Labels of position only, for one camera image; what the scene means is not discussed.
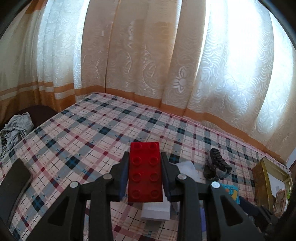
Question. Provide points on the gold metal tray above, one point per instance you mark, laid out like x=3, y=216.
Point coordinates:
x=271, y=178

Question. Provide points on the translucent plastic box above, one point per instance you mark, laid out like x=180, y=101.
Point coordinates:
x=188, y=169

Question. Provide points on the black hair clip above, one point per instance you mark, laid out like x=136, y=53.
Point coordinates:
x=215, y=166

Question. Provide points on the plaid tablecloth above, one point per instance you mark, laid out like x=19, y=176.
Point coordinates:
x=83, y=141

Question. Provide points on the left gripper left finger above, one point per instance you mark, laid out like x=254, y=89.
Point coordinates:
x=64, y=220

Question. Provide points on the black smartphone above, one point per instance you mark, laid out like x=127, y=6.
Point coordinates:
x=12, y=188

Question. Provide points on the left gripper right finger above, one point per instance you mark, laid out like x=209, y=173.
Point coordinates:
x=224, y=218

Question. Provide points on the purple box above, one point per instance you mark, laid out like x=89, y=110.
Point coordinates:
x=203, y=219

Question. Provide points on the red toy brick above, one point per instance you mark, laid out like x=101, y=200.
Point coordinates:
x=145, y=173

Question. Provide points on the grey patterned cloth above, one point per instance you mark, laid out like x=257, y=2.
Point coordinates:
x=16, y=129

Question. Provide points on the white charger adapter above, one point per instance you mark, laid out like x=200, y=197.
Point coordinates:
x=156, y=211

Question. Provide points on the cream orange patterned curtain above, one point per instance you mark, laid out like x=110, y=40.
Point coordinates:
x=229, y=65

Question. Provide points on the copper metal card case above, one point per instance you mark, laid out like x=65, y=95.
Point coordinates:
x=280, y=201

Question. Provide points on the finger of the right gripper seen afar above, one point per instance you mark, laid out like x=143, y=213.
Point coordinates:
x=262, y=216

